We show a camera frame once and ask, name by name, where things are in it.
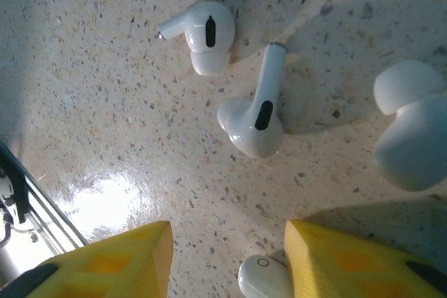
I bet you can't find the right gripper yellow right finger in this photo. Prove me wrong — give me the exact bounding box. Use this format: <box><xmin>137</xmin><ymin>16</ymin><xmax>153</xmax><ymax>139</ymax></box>
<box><xmin>284</xmin><ymin>219</ymin><xmax>447</xmax><ymax>298</ymax></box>

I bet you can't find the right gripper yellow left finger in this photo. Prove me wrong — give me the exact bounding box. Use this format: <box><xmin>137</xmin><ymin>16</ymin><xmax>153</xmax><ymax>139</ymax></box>
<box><xmin>0</xmin><ymin>220</ymin><xmax>175</xmax><ymax>298</ymax></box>

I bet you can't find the white round earbud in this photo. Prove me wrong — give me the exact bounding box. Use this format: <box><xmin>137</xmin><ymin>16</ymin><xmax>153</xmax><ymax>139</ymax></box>
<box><xmin>237</xmin><ymin>253</ymin><xmax>293</xmax><ymax>298</ymax></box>
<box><xmin>372</xmin><ymin>59</ymin><xmax>447</xmax><ymax>193</ymax></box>

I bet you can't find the white stemmed earbud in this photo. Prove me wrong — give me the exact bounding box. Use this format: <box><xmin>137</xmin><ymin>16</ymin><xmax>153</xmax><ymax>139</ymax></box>
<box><xmin>157</xmin><ymin>0</ymin><xmax>235</xmax><ymax>77</ymax></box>
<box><xmin>216</xmin><ymin>42</ymin><xmax>288</xmax><ymax>159</ymax></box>

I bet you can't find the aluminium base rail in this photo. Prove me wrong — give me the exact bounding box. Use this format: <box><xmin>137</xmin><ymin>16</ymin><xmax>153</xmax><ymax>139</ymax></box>
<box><xmin>0</xmin><ymin>140</ymin><xmax>90</xmax><ymax>283</ymax></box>

